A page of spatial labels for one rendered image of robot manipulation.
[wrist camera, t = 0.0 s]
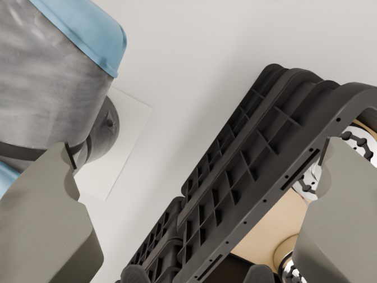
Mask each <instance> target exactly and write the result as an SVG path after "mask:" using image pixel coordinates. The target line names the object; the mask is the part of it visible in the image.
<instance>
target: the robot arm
mask: <svg viewBox="0 0 377 283"><path fill-rule="evenodd" d="M126 47H127V36H126V33H125V31H124V29H123V27H122V26H121V25H120V24H119V23H118V22H117V21H116V20H115V19H114V18H113V17H112V16H110V15H109V14H107V13H106V12H105V11H104V10H103V9H101V8H100V7H99V6H98V5H96V4H95V3H94V2H93V1H91V0H0V283H90V281H91V280H92V279H93V278H94V276H95V275H96V273H97V272H98V271H99V270H100V268H101V266H102V265H103V262H104V254H103V251H102V249H101V246H100V243H99V240H98V237H97V235H96V232H95V229H94V226H93V224H92V221H91V219H90V216H89V213H88V210H87V208H86V206H85V205H84V204H83V203H80V202H78V200H79V197H80V192H79V190H78V187H77V185H76V181H75V179H74V176H75V175H76V174H77V173H78V172H79V170H80V169H81V168H82V167H83V165H85V164H87V163H90V162H92V161H95V160H97V159H99V158H101V157H102V156H104V155H105V154H106V153H107V152H108V151H109V150H110V149H111V148H112V147H113V145H114V144H115V142H116V140H117V138H118V135H119V127H120V124H119V116H118V113H117V110H116V108H115V106H114V104H113V102H112V101H111V100H110V99H109V97H108V96H107V93H108V91H109V88H110V87H111V85H112V82H113V80H114V78H117V76H118V72H117V70H118V68H119V65H120V63H121V61H122V58H123V55H124V53H125V50H126ZM318 166H321V169H322V173H321V176H320V179H319V182H318V185H317V187H316V190H315V194H316V196H317V198H318V199H316V200H313V201H312V202H310V203H309V206H308V208H307V211H306V214H305V217H304V220H303V223H302V226H301V229H300V232H299V234H298V237H297V240H296V244H295V247H294V250H293V253H292V262H293V265H294V266H295V268H296V269H297V270H298V272H299V273H300V274H301V275H302V277H303V278H304V279H305V280H306V282H307V283H377V168H376V167H375V166H374V165H373V164H372V163H370V162H369V161H368V160H367V159H366V158H364V157H363V156H362V155H361V154H360V153H358V152H357V151H356V150H354V149H353V148H352V147H351V146H350V145H348V144H347V143H346V142H345V141H343V140H342V139H341V138H339V137H335V136H334V137H329V136H327V138H326V141H325V144H324V148H323V151H322V153H321V156H320V159H319V163H318ZM120 283H151V282H150V280H149V278H148V276H147V274H146V272H145V269H144V267H143V266H141V265H138V264H130V265H128V266H126V267H125V268H124V269H123V270H122V273H121V280H120ZM243 283H275V281H274V275H273V271H272V269H271V268H270V267H269V266H267V265H265V264H255V265H252V266H251V267H250V269H249V271H248V273H247V275H246V277H245V279H244V281H243Z"/></svg>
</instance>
